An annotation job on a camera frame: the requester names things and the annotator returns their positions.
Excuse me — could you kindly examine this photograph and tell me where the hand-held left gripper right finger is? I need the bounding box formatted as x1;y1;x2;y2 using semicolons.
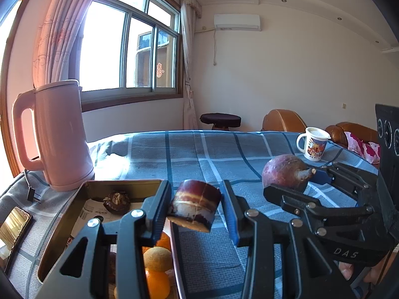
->
220;180;356;299

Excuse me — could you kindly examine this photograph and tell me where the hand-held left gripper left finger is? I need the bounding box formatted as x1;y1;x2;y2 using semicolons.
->
34;179;172;299

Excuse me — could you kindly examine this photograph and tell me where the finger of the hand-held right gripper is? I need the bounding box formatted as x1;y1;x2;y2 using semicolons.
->
263;184;375;236
308;162;380;207

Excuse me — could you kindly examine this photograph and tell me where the bumpy orange mandarin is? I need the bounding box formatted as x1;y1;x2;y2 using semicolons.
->
142;230;172;253

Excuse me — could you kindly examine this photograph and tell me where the purple passion fruit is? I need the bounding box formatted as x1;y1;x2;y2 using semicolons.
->
262;154;317;193

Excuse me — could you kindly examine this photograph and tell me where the layered cake piece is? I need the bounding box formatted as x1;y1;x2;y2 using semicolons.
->
166;179;222;232

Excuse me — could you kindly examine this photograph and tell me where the brown longan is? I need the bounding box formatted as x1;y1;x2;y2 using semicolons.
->
143;247;173;272

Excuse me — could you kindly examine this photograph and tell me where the small smooth orange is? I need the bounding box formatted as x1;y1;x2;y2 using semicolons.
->
145;269;171;299

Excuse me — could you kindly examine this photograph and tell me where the rectangular metal tin box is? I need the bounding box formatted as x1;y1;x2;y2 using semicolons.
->
37;179;188;299

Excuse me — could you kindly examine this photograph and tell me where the person's right hand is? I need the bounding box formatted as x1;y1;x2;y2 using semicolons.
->
338;252;396;298

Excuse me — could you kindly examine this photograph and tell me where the white printed cup with lid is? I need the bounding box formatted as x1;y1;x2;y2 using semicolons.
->
296;127;331;162

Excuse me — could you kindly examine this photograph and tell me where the brown leather sofa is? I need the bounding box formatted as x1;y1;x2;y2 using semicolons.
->
325;122;380;151

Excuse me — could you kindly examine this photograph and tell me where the pink floral cushion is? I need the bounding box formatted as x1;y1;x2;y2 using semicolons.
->
344;131;381;164

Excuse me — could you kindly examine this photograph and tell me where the blue plaid tablecloth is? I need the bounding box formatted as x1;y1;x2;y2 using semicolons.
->
0;130;382;299

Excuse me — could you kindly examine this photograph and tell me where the dark round stool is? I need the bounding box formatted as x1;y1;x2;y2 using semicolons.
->
199;113;242;131

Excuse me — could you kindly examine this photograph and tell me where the sliding glass window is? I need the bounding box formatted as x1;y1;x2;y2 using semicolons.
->
73;0;184;113

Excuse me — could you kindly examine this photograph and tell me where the pink electric kettle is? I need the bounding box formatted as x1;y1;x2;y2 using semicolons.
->
12;80;95;192

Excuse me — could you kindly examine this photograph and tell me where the pale curtain with valance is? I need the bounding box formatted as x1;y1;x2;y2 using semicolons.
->
164;0;203;130

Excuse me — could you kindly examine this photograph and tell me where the pink patterned curtain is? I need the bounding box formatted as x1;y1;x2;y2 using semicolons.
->
31;0;105;88

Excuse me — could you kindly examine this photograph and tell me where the black kettle power cord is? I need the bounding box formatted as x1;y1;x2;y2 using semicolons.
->
23;170;42;204

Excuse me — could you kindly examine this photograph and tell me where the white air conditioner cable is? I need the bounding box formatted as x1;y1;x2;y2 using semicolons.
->
195;26;218;67

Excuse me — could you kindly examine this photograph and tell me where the white wall air conditioner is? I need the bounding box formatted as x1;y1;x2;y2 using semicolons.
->
213;13;261;32

